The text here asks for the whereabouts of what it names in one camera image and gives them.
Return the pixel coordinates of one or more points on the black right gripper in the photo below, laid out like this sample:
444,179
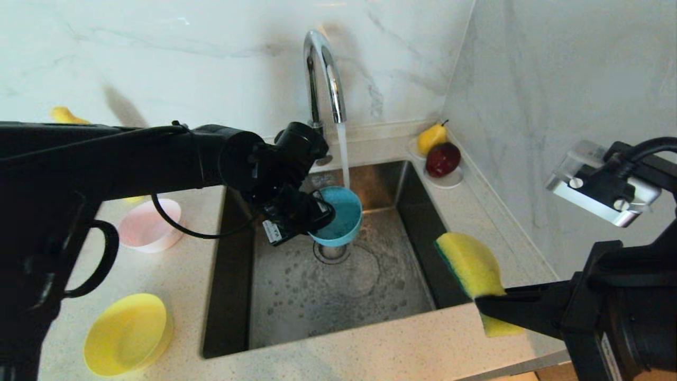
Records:
603,317

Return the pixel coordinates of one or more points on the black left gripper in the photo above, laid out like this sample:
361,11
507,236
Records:
293,217

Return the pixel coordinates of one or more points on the blue plastic bowl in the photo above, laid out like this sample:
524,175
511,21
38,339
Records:
346,211

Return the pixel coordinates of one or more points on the yellow green sponge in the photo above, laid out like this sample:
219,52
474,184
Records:
470,259

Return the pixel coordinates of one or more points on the orange dish soap bottle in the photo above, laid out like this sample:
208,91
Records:
66,115

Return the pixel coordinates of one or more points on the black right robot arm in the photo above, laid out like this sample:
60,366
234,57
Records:
661,317

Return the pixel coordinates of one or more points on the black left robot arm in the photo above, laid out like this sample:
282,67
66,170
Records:
106,159

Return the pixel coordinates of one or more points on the round metal sink drain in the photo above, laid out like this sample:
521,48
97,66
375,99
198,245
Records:
332,254

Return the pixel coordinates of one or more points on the stainless steel sink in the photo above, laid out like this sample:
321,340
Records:
317,307

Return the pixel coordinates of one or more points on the running tap water stream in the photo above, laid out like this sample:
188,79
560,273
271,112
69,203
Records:
344,159

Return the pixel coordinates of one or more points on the chrome gooseneck faucet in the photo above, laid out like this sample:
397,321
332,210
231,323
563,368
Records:
333,90

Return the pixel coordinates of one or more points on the dark red apple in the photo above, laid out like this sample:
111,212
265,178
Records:
441,160

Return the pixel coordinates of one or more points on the small white saucer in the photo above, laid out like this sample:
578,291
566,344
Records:
450,182

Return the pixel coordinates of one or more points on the yellow pear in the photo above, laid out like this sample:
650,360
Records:
429,139

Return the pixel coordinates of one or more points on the pink plastic bowl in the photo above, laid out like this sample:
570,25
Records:
143,233

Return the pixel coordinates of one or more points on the yellow plastic bowl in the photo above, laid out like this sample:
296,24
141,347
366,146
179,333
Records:
126,336

